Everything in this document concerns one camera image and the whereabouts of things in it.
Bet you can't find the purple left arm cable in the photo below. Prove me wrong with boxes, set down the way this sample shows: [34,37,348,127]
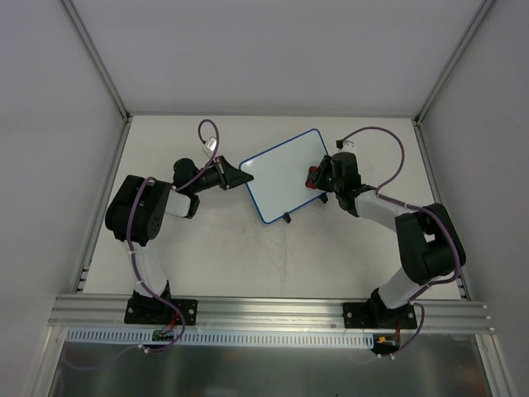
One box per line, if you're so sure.
[61,118,222,370]

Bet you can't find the aluminium left corner post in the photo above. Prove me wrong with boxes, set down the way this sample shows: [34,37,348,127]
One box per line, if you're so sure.
[59,0,130,122]

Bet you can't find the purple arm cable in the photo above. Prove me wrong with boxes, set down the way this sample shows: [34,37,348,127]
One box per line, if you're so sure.
[61,118,222,370]
[341,126,464,361]

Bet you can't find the red black whiteboard eraser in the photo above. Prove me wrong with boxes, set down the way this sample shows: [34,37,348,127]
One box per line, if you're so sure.
[305,166,318,189]

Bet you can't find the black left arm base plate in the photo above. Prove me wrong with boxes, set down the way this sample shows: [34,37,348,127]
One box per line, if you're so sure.
[124,293,198,326]

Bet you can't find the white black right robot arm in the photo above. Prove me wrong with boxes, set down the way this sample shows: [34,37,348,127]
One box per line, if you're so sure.
[305,152,466,328]

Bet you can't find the blue framed whiteboard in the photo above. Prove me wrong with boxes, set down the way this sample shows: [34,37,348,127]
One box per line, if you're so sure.
[239,128,328,224]

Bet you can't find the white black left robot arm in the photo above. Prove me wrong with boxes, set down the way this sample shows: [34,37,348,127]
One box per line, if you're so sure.
[104,155,254,323]

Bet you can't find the aluminium frame rail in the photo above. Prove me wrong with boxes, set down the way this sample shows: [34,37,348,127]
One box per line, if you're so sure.
[48,294,496,335]

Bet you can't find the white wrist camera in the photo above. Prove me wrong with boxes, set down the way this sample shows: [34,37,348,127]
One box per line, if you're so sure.
[203,136,217,155]
[336,139,356,153]

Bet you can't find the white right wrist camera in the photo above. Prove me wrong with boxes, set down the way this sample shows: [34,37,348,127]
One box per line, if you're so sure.
[336,139,356,153]

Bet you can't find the aluminium right side rail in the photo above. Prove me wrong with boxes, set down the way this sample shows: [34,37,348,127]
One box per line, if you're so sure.
[412,122,472,301]

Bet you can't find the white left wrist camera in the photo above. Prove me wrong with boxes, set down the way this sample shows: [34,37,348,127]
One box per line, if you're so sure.
[203,136,217,155]

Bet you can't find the white slotted cable duct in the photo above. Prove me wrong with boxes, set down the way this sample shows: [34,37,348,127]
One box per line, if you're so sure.
[65,327,374,350]

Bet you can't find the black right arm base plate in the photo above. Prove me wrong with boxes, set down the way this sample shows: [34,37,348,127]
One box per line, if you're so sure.
[341,302,417,330]

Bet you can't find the aluminium left side rail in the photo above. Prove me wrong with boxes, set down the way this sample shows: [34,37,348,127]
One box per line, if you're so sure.
[69,117,132,294]

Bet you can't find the aluminium right corner post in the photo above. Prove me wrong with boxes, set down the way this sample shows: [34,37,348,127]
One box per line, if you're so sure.
[414,0,497,126]

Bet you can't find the aluminium corner post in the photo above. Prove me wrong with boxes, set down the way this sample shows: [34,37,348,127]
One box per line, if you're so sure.
[414,0,497,126]
[59,0,130,122]

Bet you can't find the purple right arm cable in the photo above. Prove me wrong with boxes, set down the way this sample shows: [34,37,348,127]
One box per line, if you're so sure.
[341,126,464,361]

